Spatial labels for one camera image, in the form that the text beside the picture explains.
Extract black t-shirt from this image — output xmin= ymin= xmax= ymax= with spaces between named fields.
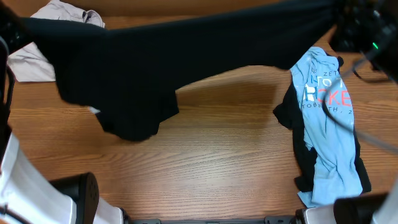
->
xmin=23 ymin=1 xmax=323 ymax=141

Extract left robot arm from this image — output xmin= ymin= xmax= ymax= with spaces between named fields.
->
xmin=1 ymin=4 xmax=130 ymax=224

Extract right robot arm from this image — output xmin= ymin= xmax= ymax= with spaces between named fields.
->
xmin=300 ymin=1 xmax=397 ymax=154

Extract light blue printed t-shirt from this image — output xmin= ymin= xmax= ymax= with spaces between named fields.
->
xmin=290 ymin=47 xmax=363 ymax=208

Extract beige folded trousers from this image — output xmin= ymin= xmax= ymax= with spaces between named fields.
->
xmin=7 ymin=0 xmax=106 ymax=82

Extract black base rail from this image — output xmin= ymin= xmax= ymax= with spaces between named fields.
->
xmin=124 ymin=215 xmax=297 ymax=224

